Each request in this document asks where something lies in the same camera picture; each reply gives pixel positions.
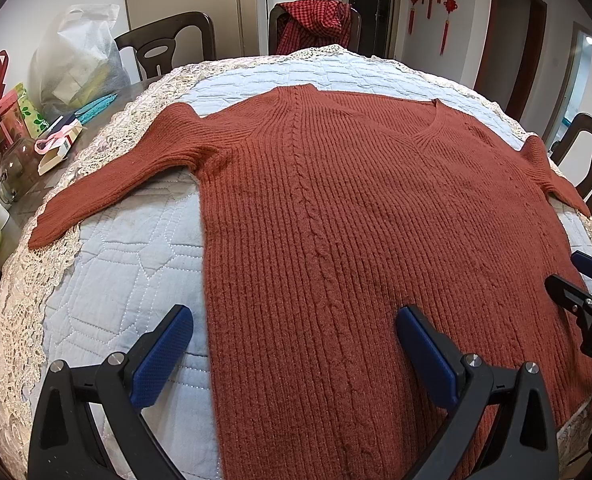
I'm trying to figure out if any dark brown door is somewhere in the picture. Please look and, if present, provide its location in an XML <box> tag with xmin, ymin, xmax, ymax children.
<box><xmin>474</xmin><ymin>0</ymin><xmax>546</xmax><ymax>120</ymax></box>

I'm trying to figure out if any dark wooden chair left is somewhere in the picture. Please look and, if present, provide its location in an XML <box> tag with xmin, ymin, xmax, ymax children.
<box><xmin>115</xmin><ymin>11</ymin><xmax>217</xmax><ymax>78</ymax></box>

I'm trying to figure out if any pink white small box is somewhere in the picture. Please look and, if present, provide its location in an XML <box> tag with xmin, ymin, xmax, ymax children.
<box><xmin>34</xmin><ymin>118</ymin><xmax>83</xmax><ymax>176</ymax></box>

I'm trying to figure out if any teal cloth item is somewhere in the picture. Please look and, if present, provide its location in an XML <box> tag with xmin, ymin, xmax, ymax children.
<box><xmin>75</xmin><ymin>93</ymin><xmax>117</xmax><ymax>125</ymax></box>

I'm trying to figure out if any green floral box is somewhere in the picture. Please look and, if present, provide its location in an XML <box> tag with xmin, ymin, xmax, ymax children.
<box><xmin>14</xmin><ymin>82</ymin><xmax>50</xmax><ymax>139</ymax></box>

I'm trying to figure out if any glass jar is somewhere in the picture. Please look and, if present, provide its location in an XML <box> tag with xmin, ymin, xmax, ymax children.
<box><xmin>0</xmin><ymin>136</ymin><xmax>40</xmax><ymax>205</ymax></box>

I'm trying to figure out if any white plastic bag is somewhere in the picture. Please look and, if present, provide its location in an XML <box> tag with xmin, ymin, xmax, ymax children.
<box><xmin>28</xmin><ymin>3</ymin><xmax>130</xmax><ymax>122</ymax></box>

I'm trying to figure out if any rust red knit sweater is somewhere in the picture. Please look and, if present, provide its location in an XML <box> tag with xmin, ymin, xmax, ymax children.
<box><xmin>28</xmin><ymin>86</ymin><xmax>592</xmax><ymax>479</ymax></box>

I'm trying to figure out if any dark wooden chair middle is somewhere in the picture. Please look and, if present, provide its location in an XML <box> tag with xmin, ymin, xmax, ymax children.
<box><xmin>268</xmin><ymin>1</ymin><xmax>364</xmax><ymax>57</ymax></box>

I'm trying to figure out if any cream lace tablecloth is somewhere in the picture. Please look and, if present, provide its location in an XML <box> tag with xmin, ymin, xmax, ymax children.
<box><xmin>0</xmin><ymin>48</ymin><xmax>592</xmax><ymax>476</ymax></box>

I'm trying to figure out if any red checkered garment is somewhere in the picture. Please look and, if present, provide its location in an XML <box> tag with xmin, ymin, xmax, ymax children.
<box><xmin>275</xmin><ymin>0</ymin><xmax>354</xmax><ymax>56</ymax></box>

